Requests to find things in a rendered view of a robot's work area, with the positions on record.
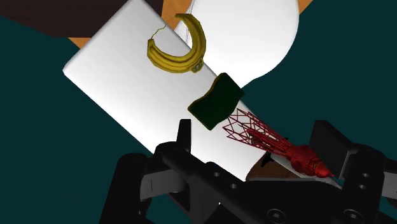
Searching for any red whisk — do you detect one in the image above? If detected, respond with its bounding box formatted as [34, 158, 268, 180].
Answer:
[222, 108, 336, 179]

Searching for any dark green sponge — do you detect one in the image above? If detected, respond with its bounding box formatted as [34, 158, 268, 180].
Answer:
[187, 73, 245, 131]

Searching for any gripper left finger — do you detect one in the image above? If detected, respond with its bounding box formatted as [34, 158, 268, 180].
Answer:
[99, 118, 249, 224]

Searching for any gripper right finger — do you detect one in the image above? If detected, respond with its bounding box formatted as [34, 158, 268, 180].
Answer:
[309, 120, 397, 224]

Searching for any white table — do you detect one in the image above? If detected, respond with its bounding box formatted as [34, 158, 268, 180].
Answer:
[62, 0, 267, 182]

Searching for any yellow banana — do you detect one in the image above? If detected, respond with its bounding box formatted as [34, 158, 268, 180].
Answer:
[146, 13, 207, 74]

